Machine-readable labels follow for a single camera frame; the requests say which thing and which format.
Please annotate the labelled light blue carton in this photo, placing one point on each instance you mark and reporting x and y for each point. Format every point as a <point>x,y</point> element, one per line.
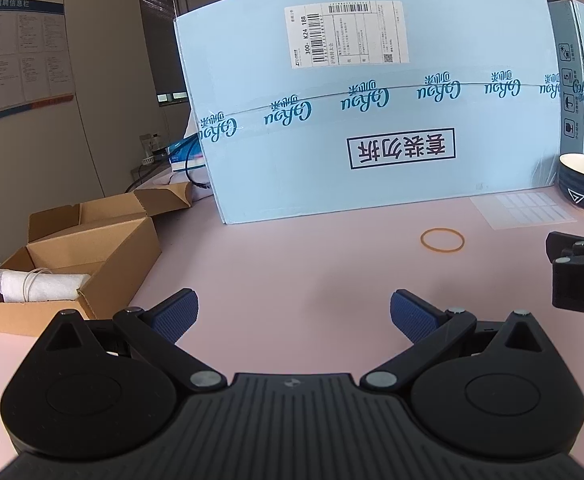
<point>272,170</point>

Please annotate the wall poster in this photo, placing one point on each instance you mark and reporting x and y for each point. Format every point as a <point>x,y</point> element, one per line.
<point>16,60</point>

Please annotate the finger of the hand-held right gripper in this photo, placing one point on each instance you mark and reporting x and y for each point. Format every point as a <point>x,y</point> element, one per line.
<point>559,245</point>

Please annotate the small kettle set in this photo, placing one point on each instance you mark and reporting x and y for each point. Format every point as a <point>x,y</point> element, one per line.
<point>149,147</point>

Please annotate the brown cardboard box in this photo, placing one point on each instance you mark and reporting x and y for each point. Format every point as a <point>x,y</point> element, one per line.
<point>111,245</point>

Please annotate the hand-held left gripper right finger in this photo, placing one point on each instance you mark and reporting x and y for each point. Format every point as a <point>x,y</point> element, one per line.
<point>412,315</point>

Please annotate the blue tissue box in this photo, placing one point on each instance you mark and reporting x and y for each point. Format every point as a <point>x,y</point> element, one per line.
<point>184,157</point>

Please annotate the window with blind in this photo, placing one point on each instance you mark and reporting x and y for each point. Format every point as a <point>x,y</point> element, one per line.
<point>159,35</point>

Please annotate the clear sticker sheet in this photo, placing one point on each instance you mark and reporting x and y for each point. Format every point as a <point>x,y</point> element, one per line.
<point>522,210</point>

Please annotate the tan rubber band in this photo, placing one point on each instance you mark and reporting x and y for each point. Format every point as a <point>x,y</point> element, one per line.
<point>423,240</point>

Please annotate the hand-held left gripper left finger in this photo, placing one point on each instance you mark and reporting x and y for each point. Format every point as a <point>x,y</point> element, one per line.
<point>174,312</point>

